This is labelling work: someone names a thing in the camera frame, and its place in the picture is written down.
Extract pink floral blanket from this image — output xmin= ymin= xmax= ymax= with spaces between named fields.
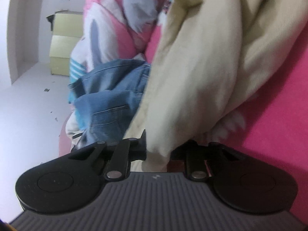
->
xmin=144 ymin=24 xmax=308 ymax=212

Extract turquoise striped garment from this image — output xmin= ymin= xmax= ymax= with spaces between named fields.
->
xmin=68 ymin=56 xmax=88 ymax=130

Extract pale yellow wardrobe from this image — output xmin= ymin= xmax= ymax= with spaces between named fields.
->
xmin=47 ymin=10 xmax=85 ymax=77

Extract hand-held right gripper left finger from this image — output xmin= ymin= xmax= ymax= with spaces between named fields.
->
xmin=69 ymin=129 xmax=147 ymax=181

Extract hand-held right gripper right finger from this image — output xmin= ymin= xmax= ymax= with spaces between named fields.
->
xmin=169 ymin=141 xmax=241 ymax=181

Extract pink rabbit print quilt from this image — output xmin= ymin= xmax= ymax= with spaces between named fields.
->
xmin=70 ymin=0 xmax=190 ymax=70

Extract blue denim jeans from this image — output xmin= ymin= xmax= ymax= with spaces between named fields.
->
xmin=69 ymin=59 xmax=152 ymax=147

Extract cream fleece jacket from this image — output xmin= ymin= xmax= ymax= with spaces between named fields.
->
xmin=64 ymin=113 xmax=83 ymax=147

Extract khaki pants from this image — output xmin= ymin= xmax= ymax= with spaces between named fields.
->
xmin=125 ymin=0 xmax=308 ymax=172

